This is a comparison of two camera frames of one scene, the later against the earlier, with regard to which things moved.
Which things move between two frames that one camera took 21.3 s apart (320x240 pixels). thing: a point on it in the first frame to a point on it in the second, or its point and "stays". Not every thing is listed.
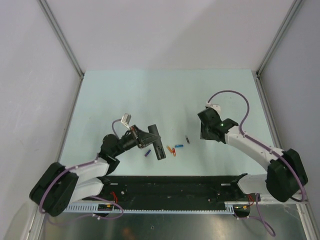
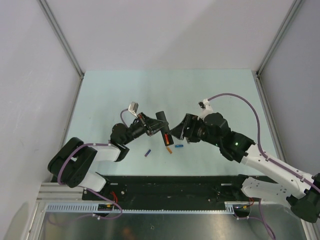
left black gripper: x=143 y=138 to x=150 y=123
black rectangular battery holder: x=159 y=150 to x=168 y=138
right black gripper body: x=204 y=133 to x=197 y=129
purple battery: x=147 y=153 stays
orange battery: x=169 y=148 stays
